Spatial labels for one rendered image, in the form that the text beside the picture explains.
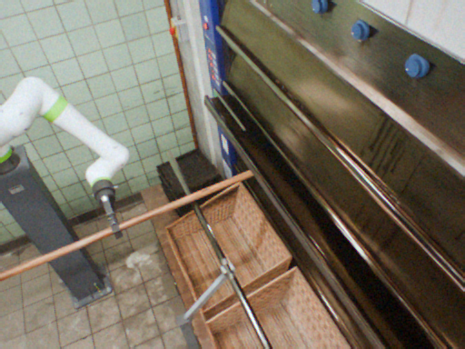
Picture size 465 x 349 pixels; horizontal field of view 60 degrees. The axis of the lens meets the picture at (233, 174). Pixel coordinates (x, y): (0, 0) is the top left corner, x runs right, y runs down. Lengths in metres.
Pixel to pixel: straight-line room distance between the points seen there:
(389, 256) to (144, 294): 2.03
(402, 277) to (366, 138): 0.38
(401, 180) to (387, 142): 0.10
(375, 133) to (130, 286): 2.28
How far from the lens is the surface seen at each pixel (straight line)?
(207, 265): 2.24
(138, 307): 2.90
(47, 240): 2.53
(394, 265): 1.19
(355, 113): 1.09
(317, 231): 1.34
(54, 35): 2.59
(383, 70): 0.96
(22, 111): 1.69
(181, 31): 2.32
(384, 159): 1.03
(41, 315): 3.14
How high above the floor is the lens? 2.49
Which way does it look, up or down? 46 degrees down
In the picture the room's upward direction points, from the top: 7 degrees counter-clockwise
